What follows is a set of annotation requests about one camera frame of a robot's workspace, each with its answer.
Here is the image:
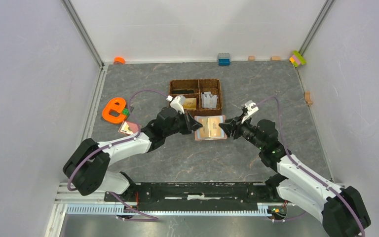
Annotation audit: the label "brown woven divided basket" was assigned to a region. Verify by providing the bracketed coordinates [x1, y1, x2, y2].
[168, 78, 224, 117]

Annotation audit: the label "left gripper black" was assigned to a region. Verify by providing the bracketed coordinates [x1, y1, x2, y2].
[164, 109, 202, 137]

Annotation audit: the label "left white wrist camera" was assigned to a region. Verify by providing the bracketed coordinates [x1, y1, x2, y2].
[166, 95, 186, 114]

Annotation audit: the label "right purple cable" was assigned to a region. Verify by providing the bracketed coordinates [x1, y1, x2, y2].
[255, 95, 367, 237]

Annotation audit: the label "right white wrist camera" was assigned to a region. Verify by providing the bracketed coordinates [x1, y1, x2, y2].
[241, 100, 259, 123]

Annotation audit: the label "green toy block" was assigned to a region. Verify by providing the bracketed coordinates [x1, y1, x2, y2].
[121, 108, 130, 117]

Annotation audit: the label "orange tape dispenser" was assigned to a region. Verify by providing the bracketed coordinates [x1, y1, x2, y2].
[102, 97, 128, 124]

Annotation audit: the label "gold card in holder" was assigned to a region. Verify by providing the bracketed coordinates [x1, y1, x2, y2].
[197, 118, 225, 139]

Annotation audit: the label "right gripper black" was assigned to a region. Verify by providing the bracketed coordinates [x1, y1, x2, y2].
[218, 112, 265, 151]

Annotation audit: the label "purple cable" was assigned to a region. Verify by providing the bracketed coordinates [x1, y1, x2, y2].
[255, 95, 367, 237]
[66, 89, 171, 222]

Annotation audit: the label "flat tan wooden block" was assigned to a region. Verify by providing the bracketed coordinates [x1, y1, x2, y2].
[270, 56, 281, 61]

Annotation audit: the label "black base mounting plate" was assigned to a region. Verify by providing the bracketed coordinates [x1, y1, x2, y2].
[119, 182, 285, 211]

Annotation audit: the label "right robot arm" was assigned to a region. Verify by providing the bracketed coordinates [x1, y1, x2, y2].
[219, 117, 371, 237]

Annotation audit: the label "yellow VIP card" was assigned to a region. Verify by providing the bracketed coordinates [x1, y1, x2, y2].
[183, 98, 197, 110]

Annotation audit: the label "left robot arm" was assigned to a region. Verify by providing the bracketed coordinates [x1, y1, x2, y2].
[63, 107, 202, 201]

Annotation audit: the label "light blue cable duct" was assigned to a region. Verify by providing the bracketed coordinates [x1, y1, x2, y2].
[66, 204, 275, 217]

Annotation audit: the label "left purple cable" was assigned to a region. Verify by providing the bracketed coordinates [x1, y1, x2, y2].
[66, 89, 171, 222]

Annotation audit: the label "pink picture card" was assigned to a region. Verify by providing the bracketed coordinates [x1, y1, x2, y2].
[118, 120, 141, 135]

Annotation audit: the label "blue grey toy bricks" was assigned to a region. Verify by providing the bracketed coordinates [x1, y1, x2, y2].
[217, 53, 231, 66]

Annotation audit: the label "green pink toy bricks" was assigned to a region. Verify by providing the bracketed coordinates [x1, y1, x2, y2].
[289, 50, 307, 68]

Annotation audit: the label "curved tan wooden piece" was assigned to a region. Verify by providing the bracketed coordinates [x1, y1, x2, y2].
[304, 91, 313, 106]

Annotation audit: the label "grey cards in basket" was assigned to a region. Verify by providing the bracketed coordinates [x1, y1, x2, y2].
[201, 91, 219, 109]

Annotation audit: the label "orange round cap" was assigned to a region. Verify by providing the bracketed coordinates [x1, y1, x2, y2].
[113, 57, 125, 65]

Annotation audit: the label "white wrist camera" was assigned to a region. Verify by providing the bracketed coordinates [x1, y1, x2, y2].
[166, 95, 186, 114]
[241, 100, 259, 123]

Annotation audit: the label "black item in basket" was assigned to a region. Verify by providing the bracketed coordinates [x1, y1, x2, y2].
[171, 89, 195, 95]

